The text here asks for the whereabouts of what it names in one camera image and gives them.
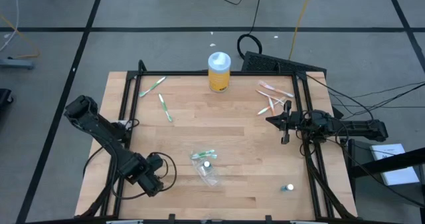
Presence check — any yellow cable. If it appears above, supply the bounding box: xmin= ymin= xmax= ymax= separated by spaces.
xmin=288 ymin=0 xmax=315 ymax=61

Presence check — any grey metal foot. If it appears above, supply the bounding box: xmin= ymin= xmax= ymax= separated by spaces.
xmin=0 ymin=58 xmax=36 ymax=70

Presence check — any black caster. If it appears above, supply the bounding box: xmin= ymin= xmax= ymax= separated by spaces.
xmin=0 ymin=88 xmax=14 ymax=107

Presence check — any black aluminium table frame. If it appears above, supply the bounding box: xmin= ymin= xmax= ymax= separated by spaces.
xmin=78 ymin=59 xmax=358 ymax=224

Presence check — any black perforated computer case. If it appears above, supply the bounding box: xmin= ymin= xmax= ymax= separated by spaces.
xmin=241 ymin=51 xmax=327 ymax=77

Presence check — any black coiled cable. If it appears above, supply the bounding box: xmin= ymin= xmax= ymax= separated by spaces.
xmin=236 ymin=0 xmax=265 ymax=60

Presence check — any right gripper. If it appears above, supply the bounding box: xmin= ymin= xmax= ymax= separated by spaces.
xmin=265 ymin=100 xmax=302 ymax=145

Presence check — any orange cable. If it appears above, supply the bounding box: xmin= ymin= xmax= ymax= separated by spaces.
xmin=0 ymin=13 xmax=41 ymax=60

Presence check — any white cable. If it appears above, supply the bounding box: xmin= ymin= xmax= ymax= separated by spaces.
xmin=0 ymin=0 xmax=20 ymax=52

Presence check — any clear plastic bag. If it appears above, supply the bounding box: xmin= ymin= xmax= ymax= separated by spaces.
xmin=189 ymin=149 xmax=220 ymax=190

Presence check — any black floor box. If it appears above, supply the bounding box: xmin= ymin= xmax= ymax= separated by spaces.
xmin=345 ymin=138 xmax=370 ymax=188

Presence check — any yellow canister with white lid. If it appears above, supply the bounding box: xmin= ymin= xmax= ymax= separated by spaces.
xmin=207 ymin=51 xmax=232 ymax=93

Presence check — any white booklet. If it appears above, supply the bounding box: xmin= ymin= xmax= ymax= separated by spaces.
xmin=369 ymin=143 xmax=420 ymax=187

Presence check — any black metal beam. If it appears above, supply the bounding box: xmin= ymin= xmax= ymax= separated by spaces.
xmin=347 ymin=146 xmax=425 ymax=179

